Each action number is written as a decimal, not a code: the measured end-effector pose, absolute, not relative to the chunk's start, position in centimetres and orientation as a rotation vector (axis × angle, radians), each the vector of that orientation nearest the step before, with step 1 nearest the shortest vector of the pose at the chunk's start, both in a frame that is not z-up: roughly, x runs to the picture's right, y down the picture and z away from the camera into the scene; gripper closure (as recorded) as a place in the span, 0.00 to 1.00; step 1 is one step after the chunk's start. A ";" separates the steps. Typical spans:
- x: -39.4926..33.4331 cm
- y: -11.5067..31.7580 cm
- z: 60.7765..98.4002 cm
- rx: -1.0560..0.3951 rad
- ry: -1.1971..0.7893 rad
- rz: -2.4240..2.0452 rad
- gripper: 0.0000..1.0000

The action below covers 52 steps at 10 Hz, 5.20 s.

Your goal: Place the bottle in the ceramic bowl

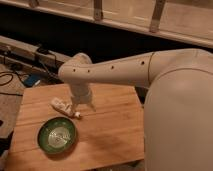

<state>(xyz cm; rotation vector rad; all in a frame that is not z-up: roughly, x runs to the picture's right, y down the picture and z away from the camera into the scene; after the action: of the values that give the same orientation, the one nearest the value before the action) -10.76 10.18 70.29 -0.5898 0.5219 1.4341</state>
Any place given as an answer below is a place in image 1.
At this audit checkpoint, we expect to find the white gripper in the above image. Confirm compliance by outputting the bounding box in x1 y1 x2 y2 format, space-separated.
69 84 96 115

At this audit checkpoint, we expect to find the small white bottle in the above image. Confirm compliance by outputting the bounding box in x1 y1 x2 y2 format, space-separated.
50 98 81 119

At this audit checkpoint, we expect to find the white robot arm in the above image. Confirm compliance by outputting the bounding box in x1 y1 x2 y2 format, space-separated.
58 48 213 171

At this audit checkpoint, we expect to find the green ceramic bowl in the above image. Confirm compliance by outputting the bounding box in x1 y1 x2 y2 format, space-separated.
37 117 77 155

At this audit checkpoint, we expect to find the blue box on floor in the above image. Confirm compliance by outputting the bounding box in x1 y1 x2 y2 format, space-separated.
24 74 40 87

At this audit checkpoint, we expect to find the black cable on floor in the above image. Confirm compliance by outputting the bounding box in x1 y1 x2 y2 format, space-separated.
0 71 24 98

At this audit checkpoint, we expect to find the white window sill rail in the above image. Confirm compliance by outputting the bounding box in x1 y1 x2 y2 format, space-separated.
0 0 213 49

